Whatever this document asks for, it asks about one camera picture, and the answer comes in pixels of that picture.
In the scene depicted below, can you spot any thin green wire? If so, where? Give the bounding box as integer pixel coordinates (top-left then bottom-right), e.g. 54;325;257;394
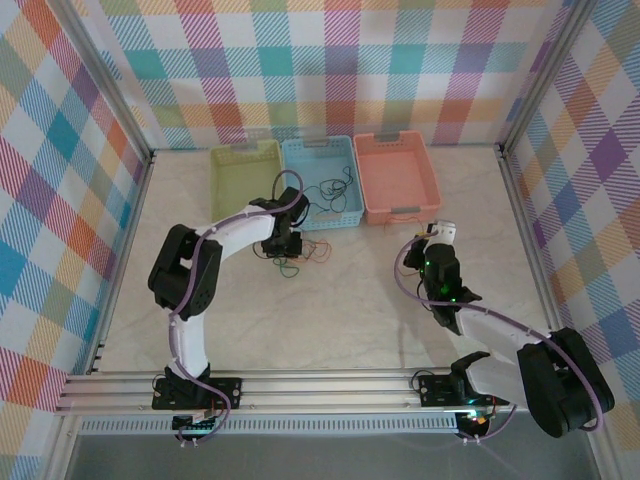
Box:
276;241;327;280

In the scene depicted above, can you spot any green plastic basket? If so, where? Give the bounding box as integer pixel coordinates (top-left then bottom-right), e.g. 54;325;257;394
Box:
209;139;289;236

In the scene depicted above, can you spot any blue plastic basket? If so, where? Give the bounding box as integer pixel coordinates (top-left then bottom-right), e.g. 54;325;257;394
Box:
280;134;365;232

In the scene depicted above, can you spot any pink plastic basket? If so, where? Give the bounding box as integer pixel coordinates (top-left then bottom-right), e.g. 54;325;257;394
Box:
353;130;444;226

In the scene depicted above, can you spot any right controller board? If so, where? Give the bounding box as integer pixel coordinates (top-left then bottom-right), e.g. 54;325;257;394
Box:
457;407;494;432

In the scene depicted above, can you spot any controller board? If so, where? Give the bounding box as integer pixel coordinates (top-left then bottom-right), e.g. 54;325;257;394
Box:
457;407;494;432
172;410;221;437

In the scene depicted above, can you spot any left controller board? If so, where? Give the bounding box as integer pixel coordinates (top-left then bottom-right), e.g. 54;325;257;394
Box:
172;410;221;437

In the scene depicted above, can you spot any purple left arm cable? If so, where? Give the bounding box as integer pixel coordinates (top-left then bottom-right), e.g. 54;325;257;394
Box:
167;169;305;382

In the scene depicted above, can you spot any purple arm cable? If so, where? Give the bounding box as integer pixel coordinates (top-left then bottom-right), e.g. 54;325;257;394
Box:
167;169;305;382
393;233;604;433

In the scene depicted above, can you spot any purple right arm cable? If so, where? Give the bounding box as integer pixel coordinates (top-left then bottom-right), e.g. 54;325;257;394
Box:
393;233;604;433

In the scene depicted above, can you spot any aluminium side rail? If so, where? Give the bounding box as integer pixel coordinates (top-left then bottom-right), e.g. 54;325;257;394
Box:
87;149;157;376
497;143;564;331

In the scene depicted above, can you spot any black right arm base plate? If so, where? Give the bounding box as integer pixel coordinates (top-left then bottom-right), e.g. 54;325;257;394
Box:
417;374;511;407

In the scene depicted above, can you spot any aluminium mounting rail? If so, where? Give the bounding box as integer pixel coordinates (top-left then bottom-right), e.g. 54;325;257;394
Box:
53;368;610;415

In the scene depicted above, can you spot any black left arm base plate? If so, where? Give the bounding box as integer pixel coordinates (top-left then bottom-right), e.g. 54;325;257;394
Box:
152;377;244;411

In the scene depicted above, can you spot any short purple cable loop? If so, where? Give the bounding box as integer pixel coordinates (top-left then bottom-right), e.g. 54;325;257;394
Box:
459;397;522;444
154;387;232;445

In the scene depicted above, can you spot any grey slotted cable duct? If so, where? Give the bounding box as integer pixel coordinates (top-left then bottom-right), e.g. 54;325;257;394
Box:
78;417;461;436

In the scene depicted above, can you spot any aluminium frame post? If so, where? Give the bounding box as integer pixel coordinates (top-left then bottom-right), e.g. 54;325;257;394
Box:
499;0;599;156
57;0;157;166

